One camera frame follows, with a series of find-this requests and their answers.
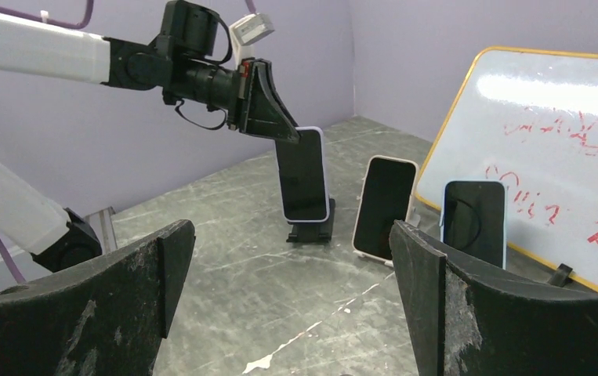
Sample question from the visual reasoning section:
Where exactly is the black whiteboard foot clip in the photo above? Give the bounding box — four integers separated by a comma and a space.
547, 263, 573, 287

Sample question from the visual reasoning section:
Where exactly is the lilac case phone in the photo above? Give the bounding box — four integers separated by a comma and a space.
274, 126, 331, 223

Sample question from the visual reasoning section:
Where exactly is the silver metal phone stand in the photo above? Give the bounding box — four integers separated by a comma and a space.
351, 193, 421, 268

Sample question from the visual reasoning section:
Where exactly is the black folding phone stand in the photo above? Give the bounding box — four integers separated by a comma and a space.
286, 197, 336, 244

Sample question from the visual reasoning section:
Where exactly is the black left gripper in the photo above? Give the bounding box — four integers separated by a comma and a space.
163, 58, 300, 144

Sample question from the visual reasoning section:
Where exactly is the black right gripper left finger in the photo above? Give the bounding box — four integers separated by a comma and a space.
0, 219, 195, 375

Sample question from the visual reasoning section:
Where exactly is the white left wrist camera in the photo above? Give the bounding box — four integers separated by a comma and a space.
229, 13, 275, 65

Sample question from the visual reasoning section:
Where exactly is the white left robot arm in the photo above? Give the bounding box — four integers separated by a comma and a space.
0, 1, 299, 208

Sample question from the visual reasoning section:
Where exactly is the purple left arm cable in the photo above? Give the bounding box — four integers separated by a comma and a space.
0, 0, 258, 284

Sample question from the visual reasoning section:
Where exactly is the yellow framed whiteboard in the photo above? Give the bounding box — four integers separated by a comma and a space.
416, 46, 598, 292

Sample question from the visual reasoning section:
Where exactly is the blue case phone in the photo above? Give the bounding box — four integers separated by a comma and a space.
440, 180, 507, 269

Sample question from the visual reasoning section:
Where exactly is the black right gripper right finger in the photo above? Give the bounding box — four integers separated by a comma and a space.
390, 221, 598, 375

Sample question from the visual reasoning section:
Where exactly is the beige pink case phone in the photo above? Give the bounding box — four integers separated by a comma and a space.
352, 154, 419, 267

